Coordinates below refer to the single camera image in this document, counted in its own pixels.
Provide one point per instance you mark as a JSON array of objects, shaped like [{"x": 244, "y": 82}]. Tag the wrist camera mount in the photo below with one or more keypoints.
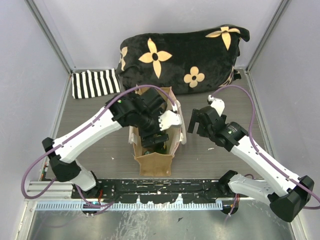
[
  {"x": 217, "y": 104},
  {"x": 169, "y": 119}
]

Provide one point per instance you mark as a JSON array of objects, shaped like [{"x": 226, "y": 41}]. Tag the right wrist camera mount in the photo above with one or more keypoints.
[{"x": 217, "y": 104}]

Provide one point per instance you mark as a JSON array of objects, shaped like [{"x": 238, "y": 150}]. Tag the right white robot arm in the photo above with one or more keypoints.
[{"x": 283, "y": 191}]

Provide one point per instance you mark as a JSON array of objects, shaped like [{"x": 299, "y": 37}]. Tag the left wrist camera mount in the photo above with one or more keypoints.
[{"x": 169, "y": 119}]

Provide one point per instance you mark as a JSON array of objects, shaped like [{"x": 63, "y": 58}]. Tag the aluminium front rail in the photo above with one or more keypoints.
[{"x": 63, "y": 196}]

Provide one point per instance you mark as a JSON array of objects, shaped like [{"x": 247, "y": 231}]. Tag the green glass bottle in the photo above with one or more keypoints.
[{"x": 160, "y": 148}]

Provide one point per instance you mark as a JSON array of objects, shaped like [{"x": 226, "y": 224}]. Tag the black white striped cloth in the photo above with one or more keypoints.
[{"x": 91, "y": 84}]

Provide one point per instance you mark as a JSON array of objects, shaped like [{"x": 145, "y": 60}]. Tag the brown jute canvas bag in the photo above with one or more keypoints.
[{"x": 156, "y": 164}]

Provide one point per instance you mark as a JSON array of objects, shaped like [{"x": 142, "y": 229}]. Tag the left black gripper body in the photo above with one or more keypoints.
[{"x": 148, "y": 126}]

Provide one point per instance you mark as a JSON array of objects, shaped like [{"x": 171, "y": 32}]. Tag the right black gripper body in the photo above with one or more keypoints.
[{"x": 224, "y": 117}]

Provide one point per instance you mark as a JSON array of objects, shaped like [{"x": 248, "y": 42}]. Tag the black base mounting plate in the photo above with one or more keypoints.
[{"x": 159, "y": 191}]

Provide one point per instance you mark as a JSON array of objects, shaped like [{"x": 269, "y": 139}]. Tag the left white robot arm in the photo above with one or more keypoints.
[{"x": 124, "y": 110}]

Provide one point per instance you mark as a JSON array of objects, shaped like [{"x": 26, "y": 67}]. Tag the black floral plush pillow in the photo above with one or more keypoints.
[{"x": 188, "y": 63}]

